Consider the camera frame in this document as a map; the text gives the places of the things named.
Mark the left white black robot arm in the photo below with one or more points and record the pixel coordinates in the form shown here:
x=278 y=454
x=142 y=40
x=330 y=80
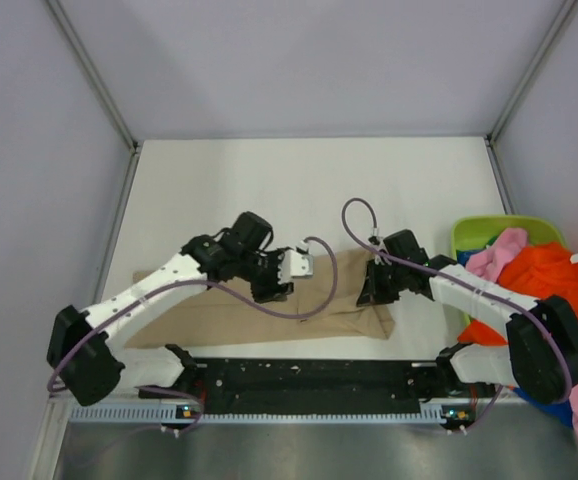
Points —
x=89 y=349

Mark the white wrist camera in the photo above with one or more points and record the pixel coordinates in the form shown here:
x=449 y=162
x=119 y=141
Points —
x=375 y=241
x=296 y=263

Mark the beige t shirt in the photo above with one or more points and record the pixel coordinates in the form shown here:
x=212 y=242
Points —
x=215 y=318

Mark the green plastic basket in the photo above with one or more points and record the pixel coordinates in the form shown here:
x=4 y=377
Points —
x=472 y=235

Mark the right aluminium frame post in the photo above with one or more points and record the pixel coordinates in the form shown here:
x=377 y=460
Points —
x=564 y=16

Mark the aluminium frame post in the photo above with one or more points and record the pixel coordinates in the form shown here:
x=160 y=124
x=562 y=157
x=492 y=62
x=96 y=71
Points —
x=90 y=72
x=564 y=16

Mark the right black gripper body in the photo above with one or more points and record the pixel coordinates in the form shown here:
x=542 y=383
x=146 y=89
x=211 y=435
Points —
x=386 y=281

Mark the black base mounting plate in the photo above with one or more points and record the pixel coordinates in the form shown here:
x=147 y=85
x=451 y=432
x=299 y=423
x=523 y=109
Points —
x=305 y=387

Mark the grey slotted cable duct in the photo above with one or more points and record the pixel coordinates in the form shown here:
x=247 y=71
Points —
x=174 y=414

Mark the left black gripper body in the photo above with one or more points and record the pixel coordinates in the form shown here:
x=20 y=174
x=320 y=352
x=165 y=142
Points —
x=262 y=273

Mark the blue t shirt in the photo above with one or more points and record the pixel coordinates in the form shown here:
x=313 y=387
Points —
x=560 y=411

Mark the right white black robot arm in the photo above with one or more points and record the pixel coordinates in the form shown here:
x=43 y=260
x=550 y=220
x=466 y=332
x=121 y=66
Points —
x=540 y=350

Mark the pink t shirt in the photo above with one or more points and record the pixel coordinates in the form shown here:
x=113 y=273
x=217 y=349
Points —
x=489 y=263

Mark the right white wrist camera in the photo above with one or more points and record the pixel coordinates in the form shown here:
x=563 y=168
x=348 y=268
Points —
x=375 y=241

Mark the orange t shirt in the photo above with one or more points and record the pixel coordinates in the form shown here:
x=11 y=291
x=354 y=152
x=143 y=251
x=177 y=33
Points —
x=542 y=271

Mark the left aluminium frame post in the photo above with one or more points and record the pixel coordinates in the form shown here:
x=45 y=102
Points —
x=90 y=72

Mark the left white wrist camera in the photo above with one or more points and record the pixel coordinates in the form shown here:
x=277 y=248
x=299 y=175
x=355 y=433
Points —
x=296 y=263

